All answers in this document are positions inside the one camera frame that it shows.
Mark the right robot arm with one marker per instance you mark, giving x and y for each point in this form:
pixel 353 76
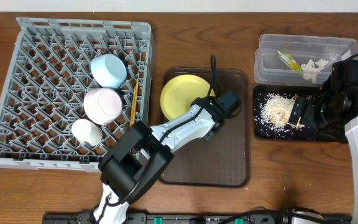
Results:
pixel 351 133

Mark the light blue bowl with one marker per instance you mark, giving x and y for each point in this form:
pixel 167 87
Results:
pixel 109 71

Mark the wooden chopstick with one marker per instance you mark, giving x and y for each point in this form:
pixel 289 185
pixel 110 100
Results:
pixel 132 119
pixel 137 85

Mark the green snack wrapper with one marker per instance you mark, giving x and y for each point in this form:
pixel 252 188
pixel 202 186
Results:
pixel 289 61

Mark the clear plastic bin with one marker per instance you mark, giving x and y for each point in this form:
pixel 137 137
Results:
pixel 269 69

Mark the nut shell scraps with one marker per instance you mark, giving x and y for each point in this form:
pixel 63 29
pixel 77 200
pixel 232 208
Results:
pixel 280 118

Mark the grey plastic dish rack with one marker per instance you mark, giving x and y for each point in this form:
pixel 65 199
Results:
pixel 48 78

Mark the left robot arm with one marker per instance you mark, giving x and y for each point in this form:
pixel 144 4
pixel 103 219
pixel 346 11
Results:
pixel 142 153

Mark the pile of rice grains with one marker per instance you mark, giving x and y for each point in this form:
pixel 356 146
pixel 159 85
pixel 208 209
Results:
pixel 274 104

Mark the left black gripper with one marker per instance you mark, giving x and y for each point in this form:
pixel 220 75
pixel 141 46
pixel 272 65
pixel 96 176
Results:
pixel 229 101

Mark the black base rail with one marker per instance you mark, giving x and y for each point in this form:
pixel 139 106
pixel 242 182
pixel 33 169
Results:
pixel 258 215

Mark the brown serving tray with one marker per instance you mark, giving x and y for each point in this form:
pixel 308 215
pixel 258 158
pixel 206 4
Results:
pixel 223 161

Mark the white pink bowl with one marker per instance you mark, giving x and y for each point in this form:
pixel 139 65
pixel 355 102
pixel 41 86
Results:
pixel 102 105

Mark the black food waste tray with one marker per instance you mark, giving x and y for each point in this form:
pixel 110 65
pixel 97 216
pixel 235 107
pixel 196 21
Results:
pixel 267 130

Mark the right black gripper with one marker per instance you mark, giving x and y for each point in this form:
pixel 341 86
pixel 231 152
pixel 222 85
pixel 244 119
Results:
pixel 304 111

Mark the yellow plate bowl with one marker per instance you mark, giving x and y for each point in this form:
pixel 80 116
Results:
pixel 179 93

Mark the white cup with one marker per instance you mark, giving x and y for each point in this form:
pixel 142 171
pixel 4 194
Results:
pixel 87 132

